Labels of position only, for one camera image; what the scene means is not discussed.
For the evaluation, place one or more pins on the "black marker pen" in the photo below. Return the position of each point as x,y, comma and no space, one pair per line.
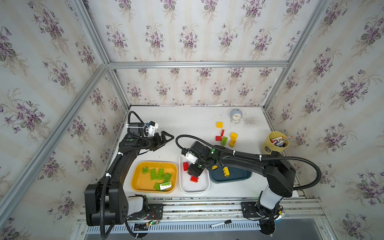
221,224

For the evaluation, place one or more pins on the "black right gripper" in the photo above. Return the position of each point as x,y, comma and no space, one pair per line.
196,169

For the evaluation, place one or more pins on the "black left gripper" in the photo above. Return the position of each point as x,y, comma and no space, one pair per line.
160,140

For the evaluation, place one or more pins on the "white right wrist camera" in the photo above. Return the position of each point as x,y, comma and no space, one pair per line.
189,156

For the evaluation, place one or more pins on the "long green lego brick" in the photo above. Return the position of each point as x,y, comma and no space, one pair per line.
153,174

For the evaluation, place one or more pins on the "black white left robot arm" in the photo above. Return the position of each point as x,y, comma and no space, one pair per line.
106,202

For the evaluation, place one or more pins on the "small white alarm clock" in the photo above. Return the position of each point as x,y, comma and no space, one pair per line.
236,116

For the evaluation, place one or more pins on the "white plastic tray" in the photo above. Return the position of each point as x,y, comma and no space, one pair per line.
189,187

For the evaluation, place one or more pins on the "yellow pen cup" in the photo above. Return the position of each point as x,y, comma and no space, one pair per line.
275,142

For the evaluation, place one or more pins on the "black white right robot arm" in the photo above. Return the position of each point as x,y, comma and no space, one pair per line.
275,167

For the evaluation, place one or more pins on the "yellow plastic tray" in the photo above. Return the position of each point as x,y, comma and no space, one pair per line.
142,182

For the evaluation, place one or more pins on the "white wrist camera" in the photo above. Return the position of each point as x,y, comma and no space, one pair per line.
150,128
189,156

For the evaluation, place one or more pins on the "dark teal plastic tray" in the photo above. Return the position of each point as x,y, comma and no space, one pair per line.
217,175

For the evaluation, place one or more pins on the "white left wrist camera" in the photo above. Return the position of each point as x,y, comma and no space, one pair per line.
150,128

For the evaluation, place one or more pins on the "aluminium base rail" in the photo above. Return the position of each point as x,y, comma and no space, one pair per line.
191,215

